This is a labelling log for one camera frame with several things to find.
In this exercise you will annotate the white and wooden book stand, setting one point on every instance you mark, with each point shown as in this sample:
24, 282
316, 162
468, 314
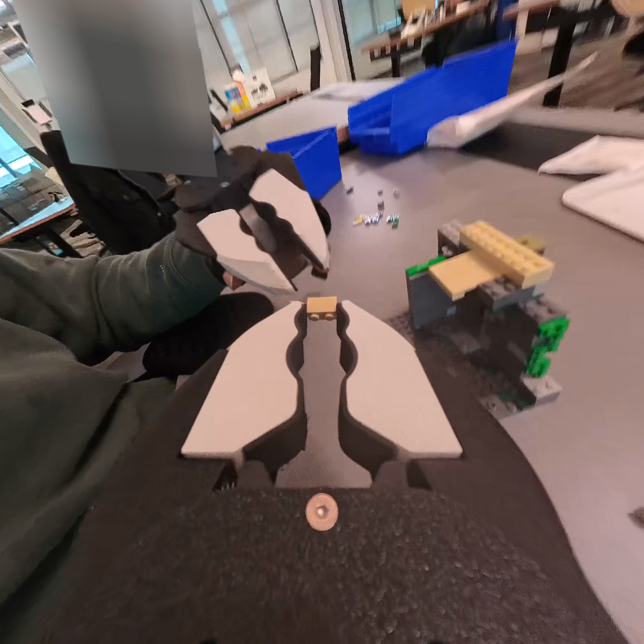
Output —
614, 206

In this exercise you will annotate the green-sleeved arm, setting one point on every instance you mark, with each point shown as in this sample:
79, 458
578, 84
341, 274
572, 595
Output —
50, 427

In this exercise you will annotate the grey desk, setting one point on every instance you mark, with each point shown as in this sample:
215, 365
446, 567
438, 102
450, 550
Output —
578, 453

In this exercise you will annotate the person's left forearm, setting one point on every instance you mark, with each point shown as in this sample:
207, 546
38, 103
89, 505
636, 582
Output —
100, 297

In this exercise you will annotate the toy brick building model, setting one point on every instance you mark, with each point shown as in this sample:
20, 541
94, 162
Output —
503, 251

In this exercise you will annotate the person's left hand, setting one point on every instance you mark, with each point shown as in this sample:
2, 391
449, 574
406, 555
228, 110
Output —
196, 206

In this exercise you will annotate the black jacket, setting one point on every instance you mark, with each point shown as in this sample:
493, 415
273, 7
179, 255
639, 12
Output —
126, 211

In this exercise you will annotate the blue storage bin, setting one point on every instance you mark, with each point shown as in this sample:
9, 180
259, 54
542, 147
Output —
312, 161
453, 100

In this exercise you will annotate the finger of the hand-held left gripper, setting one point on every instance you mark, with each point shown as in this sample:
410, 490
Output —
241, 251
292, 206

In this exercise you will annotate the wooden table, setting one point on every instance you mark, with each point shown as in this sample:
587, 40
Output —
382, 45

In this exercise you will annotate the scatter of tiny brick pieces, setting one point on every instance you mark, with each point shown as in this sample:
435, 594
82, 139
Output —
375, 219

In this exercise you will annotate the white printed paper bag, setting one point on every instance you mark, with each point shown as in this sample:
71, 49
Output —
468, 126

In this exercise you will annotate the tan two-stud plate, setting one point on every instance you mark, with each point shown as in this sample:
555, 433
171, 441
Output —
322, 304

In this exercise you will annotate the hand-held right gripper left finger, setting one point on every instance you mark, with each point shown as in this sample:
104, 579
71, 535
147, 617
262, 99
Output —
246, 402

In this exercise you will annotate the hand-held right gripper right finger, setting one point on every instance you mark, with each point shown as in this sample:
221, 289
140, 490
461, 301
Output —
397, 402

